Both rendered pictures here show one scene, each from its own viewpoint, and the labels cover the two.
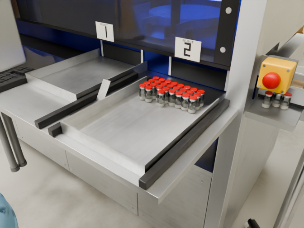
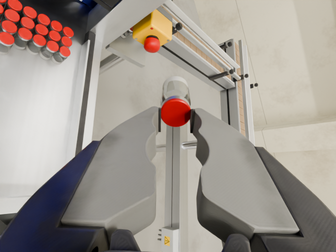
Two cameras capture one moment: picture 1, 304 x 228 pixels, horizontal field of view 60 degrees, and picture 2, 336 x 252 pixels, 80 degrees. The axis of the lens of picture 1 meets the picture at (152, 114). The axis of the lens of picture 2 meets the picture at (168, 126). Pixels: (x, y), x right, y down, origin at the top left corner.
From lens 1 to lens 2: 0.53 m
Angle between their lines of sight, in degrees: 82
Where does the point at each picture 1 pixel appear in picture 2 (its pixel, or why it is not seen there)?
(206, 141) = (92, 113)
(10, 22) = not seen: outside the picture
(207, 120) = (87, 84)
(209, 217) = not seen: hidden behind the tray
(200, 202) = not seen: hidden behind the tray
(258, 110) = (118, 43)
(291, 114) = (141, 47)
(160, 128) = (34, 110)
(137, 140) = (17, 148)
